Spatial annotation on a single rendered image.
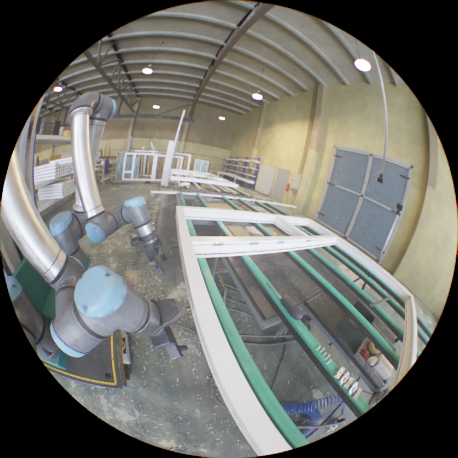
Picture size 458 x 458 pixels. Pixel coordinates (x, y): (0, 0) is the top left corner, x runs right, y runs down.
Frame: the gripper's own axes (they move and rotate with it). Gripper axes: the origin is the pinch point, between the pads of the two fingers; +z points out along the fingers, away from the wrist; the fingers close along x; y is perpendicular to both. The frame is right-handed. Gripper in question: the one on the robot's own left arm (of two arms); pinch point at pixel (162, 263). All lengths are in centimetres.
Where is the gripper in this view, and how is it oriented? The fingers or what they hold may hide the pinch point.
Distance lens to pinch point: 73.1
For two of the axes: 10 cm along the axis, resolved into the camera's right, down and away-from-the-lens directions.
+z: 2.2, 8.9, 4.1
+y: 9.3, -3.1, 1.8
